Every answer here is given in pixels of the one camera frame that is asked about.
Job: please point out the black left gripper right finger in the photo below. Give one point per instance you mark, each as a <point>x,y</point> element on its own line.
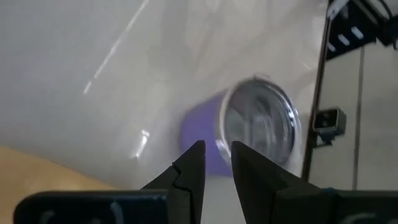
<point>264,186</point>

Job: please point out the light wooden board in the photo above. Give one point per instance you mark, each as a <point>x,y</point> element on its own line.
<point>37,174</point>

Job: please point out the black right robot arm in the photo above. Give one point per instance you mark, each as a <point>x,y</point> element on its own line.
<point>357,28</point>

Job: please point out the purple mug with clear lid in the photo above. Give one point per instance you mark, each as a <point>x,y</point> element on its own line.
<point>258,121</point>

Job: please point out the black metal frame post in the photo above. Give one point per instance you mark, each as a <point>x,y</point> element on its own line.
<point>317,93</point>

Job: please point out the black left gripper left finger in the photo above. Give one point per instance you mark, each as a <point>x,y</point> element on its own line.
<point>188,183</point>

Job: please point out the small grey box fixture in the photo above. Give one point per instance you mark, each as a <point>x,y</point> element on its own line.
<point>329,121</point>

